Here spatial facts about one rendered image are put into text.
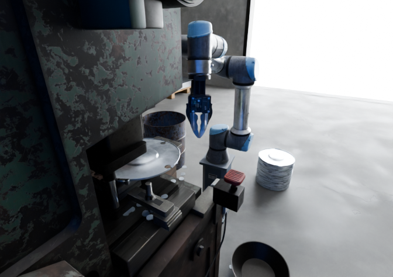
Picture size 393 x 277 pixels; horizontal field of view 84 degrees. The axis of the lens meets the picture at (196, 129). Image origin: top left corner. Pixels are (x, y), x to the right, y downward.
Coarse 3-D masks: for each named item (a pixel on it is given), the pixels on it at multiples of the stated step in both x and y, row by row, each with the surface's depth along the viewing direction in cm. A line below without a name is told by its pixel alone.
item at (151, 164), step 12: (156, 144) 89; (168, 144) 89; (144, 156) 79; (156, 156) 79; (168, 156) 80; (120, 168) 73; (132, 168) 73; (144, 168) 73; (156, 168) 73; (168, 168) 72; (132, 180) 67
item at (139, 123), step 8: (136, 120) 64; (120, 128) 60; (128, 128) 62; (136, 128) 65; (112, 136) 58; (120, 136) 60; (128, 136) 63; (136, 136) 65; (96, 144) 60; (104, 144) 58; (112, 144) 58; (120, 144) 61; (128, 144) 63; (104, 152) 59; (112, 152) 59
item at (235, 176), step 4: (228, 172) 74; (232, 172) 74; (236, 172) 74; (240, 172) 74; (224, 176) 72; (228, 176) 72; (232, 176) 72; (236, 176) 72; (240, 176) 72; (244, 176) 73; (224, 180) 72; (228, 180) 71; (232, 180) 70; (236, 180) 70; (240, 180) 70; (232, 184) 70; (236, 184) 70; (240, 184) 70
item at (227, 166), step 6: (204, 156) 145; (234, 156) 145; (204, 162) 137; (228, 162) 137; (204, 168) 141; (210, 168) 138; (216, 168) 134; (222, 168) 132; (228, 168) 139; (204, 174) 142; (210, 174) 139; (216, 174) 137; (222, 174) 136; (204, 180) 144; (210, 180) 141; (204, 186) 146; (228, 210) 158; (222, 216) 151; (222, 222) 149
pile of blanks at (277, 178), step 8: (264, 168) 180; (272, 168) 174; (280, 168) 172; (288, 168) 173; (256, 176) 193; (264, 176) 181; (272, 176) 176; (280, 176) 175; (288, 176) 177; (264, 184) 183; (272, 184) 180; (280, 184) 178; (288, 184) 182
